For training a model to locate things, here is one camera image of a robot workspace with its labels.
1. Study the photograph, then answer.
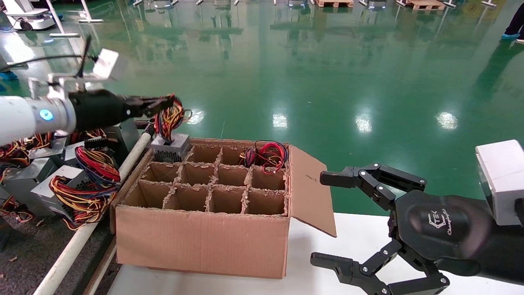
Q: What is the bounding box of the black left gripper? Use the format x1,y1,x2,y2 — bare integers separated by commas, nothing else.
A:
69,90,173,132

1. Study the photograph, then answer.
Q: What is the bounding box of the person in dark trousers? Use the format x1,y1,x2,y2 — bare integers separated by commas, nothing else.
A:
501,3,524,44

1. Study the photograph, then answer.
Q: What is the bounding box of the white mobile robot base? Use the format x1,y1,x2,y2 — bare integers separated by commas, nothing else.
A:
3,0,56,32

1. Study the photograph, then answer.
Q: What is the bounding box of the black camera cable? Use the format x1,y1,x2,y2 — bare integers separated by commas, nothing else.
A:
0,35,99,78

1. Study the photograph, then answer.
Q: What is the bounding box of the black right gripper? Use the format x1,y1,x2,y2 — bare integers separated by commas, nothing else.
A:
310,163,524,295

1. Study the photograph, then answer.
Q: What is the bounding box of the black pipe clamp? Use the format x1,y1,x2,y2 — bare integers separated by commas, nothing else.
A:
135,120,158,138

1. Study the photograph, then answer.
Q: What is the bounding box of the white metal stand frame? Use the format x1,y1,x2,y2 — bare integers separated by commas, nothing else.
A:
45,0,80,38
78,0,104,23

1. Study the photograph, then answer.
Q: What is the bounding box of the white pipe rail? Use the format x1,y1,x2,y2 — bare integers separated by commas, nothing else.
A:
33,130,154,295

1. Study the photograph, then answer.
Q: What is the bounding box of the brown cardboard box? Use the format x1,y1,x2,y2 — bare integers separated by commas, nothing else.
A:
110,137,338,280

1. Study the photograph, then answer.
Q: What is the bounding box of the wooden pallet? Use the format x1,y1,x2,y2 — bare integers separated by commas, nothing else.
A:
314,0,355,9
405,0,445,11

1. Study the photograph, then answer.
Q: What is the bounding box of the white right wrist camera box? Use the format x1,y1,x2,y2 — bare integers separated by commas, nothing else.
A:
475,139,524,227

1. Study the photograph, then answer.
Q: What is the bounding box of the silver camera mounting bracket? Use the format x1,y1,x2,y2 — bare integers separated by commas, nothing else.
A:
28,74,97,101

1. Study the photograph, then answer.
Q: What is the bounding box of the cardboard cell divider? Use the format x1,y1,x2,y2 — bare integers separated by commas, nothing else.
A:
123,143,289,216

